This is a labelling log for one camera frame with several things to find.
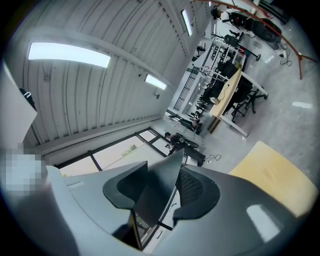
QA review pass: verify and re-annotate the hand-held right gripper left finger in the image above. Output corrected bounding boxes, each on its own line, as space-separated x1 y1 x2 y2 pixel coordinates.
45 160 149 256

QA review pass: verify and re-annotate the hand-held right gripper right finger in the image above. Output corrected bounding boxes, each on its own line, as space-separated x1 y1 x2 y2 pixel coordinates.
151 163 313 256

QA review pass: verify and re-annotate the large window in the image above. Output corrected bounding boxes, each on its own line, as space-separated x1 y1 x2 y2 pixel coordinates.
54 127 177 177

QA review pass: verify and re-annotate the white board panel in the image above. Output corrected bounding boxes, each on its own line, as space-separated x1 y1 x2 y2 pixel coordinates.
0 61 38 151

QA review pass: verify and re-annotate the wooden table with white legs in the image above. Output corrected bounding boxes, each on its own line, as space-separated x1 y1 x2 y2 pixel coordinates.
208 67 269 138

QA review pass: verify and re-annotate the black office chair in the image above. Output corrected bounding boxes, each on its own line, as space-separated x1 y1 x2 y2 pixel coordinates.
249 17 283 51
229 76 269 123

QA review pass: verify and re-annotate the black metal grille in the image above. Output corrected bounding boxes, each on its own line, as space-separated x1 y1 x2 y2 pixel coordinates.
173 65 200 111

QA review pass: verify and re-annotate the short ceiling light panel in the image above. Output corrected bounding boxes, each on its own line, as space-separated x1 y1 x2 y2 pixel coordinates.
144 73 168 91

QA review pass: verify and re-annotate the long ceiling light panel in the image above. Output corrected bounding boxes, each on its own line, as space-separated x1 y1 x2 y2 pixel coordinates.
27 41 112 69

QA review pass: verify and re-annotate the white shelving unit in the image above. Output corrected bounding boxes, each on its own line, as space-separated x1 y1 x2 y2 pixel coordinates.
197 39 247 77

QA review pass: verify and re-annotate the narrow ceiling light panel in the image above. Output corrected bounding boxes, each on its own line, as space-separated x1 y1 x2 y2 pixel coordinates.
180 9 194 37

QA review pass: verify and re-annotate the black floor cable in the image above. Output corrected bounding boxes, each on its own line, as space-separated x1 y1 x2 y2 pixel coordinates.
279 48 294 67

